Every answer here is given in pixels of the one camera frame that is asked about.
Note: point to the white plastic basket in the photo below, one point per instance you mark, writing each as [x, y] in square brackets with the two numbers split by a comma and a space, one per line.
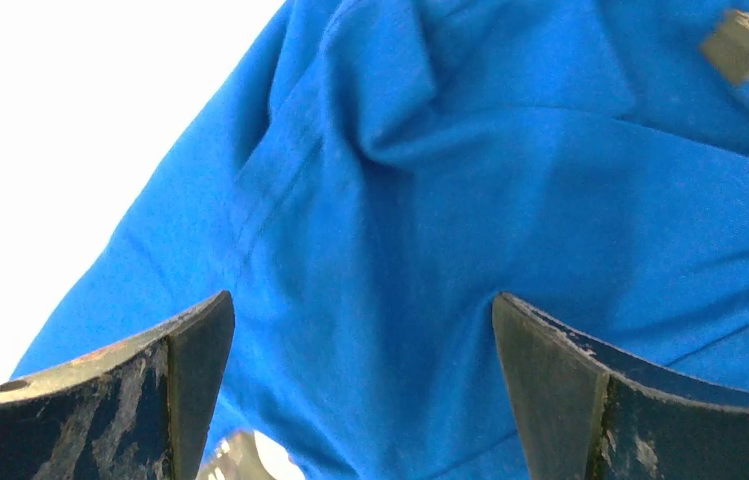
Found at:
[250, 455]

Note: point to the blue t shirt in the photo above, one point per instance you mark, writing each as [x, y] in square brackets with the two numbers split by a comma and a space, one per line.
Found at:
[373, 173]

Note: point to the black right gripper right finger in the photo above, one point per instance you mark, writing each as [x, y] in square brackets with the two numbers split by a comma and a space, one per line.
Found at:
[585, 409]

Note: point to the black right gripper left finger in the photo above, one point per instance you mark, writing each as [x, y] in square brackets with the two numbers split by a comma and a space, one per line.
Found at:
[137, 409]

